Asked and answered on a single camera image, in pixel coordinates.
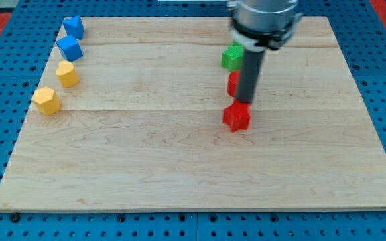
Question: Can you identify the blue cube block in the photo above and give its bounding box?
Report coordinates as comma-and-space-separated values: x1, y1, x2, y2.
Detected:
56, 35, 83, 62

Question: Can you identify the blue triangular block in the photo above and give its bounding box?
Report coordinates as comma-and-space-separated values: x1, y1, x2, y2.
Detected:
62, 15, 85, 40

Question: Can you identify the green star block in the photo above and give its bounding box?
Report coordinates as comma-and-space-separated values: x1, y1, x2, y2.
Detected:
220, 44, 243, 72

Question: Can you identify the red star block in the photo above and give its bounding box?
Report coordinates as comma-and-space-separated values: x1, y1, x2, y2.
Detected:
222, 100, 251, 132

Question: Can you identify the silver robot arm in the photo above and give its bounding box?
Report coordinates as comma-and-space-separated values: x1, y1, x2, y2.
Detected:
227, 0, 303, 104

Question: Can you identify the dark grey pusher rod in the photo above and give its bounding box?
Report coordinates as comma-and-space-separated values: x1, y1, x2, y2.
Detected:
235, 49, 265, 104

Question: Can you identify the yellow heart block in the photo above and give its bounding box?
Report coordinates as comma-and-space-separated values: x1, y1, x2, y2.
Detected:
55, 60, 80, 88

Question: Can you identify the yellow hexagon block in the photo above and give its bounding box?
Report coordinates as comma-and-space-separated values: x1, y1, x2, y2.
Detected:
32, 86, 62, 116

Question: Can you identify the wooden board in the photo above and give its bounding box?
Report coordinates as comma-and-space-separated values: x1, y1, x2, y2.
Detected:
0, 17, 386, 213

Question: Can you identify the red cylinder block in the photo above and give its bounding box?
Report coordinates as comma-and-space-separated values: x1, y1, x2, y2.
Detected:
226, 70, 240, 97

